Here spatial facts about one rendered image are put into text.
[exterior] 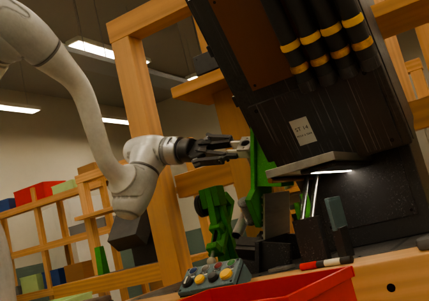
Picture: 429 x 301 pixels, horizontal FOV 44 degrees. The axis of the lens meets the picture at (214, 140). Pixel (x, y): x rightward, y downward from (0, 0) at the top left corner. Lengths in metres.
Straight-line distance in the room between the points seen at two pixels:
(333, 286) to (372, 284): 0.23
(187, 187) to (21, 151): 8.69
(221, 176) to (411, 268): 1.04
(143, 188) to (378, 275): 0.79
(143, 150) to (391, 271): 0.89
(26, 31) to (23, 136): 9.36
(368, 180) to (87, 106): 0.79
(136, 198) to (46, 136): 9.62
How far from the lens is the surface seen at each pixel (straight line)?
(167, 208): 1.98
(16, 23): 1.41
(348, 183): 1.47
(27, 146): 10.74
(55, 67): 1.46
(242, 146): 1.51
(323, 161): 1.13
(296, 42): 1.19
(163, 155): 1.63
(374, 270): 1.07
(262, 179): 1.39
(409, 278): 1.06
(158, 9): 2.08
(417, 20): 1.76
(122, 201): 1.58
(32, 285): 7.76
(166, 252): 2.00
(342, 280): 0.88
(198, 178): 2.00
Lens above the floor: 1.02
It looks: 10 degrees up
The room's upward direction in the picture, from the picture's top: 14 degrees counter-clockwise
